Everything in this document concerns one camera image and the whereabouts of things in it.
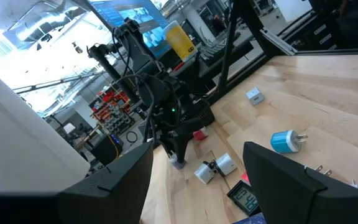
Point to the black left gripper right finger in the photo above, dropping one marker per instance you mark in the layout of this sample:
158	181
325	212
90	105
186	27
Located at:
291	193

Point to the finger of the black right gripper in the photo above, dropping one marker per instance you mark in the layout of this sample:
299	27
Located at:
169	144
183	143

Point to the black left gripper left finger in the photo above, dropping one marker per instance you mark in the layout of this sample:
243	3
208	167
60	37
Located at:
113	193

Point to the red white wall charger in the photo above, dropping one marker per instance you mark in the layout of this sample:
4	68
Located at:
200	134
245	178

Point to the purple white wall charger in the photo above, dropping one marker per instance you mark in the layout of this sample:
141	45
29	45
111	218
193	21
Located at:
180	165

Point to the small white wall charger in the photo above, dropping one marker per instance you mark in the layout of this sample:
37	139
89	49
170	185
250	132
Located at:
226	164
204	173

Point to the white cube wall charger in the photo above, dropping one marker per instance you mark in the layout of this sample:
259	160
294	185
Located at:
327	172

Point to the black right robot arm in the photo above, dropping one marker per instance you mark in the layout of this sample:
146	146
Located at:
129	43

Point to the black equipment box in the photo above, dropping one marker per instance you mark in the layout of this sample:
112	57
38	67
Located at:
106	151

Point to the black digital clock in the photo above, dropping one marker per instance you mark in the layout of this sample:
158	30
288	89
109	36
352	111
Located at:
244	199

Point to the dark blue card box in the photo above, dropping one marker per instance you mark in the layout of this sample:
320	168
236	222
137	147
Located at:
250	220

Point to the black computer desk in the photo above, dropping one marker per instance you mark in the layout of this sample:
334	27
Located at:
205	74

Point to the shelf with red bins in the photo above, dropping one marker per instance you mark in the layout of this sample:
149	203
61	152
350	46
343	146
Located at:
112	109

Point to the yellow wipes canister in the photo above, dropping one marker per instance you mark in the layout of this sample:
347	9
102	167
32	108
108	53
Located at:
180	40

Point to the small white table lamp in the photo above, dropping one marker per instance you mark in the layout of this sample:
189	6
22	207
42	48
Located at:
68	127

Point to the white shade table lamp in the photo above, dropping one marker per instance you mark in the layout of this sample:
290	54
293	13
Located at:
20	133

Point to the computer monitor blue screen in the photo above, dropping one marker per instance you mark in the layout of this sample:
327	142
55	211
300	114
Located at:
129	18

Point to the silver aluminium bar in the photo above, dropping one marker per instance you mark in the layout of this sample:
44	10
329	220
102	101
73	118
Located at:
278	41

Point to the black drawer cabinet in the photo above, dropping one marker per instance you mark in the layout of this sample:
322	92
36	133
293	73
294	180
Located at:
320	31

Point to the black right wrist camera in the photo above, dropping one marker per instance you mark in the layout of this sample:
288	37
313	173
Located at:
152	90

